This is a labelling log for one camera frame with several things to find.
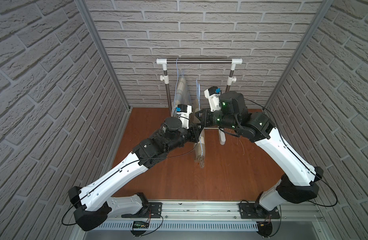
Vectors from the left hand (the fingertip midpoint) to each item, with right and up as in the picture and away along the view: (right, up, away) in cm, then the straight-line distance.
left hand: (203, 119), depth 60 cm
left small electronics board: (-30, -53, +11) cm, 62 cm away
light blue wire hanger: (-14, +21, +30) cm, 39 cm away
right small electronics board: (+30, -52, +9) cm, 60 cm away
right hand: (-6, +1, -2) cm, 6 cm away
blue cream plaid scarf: (-11, +16, +28) cm, 33 cm away
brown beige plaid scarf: (-2, -11, +2) cm, 12 cm away
